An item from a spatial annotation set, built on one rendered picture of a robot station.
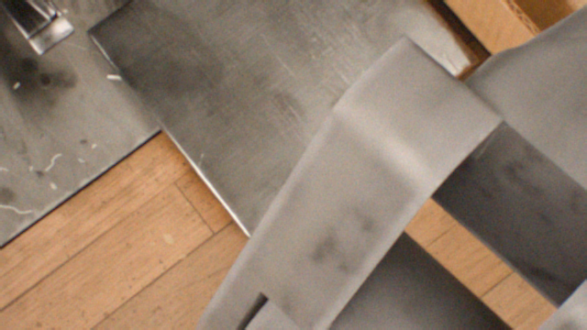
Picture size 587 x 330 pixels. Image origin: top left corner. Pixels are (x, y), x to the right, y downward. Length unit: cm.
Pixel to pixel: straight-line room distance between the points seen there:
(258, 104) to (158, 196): 8
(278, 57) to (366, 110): 41
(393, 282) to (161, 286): 37
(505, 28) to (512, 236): 36
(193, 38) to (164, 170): 8
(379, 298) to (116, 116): 41
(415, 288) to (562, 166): 6
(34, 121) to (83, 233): 8
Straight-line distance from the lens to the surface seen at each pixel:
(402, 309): 29
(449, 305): 30
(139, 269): 65
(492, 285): 65
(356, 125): 25
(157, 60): 66
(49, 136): 68
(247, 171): 64
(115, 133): 67
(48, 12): 61
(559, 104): 26
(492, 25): 65
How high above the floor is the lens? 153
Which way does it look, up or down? 75 degrees down
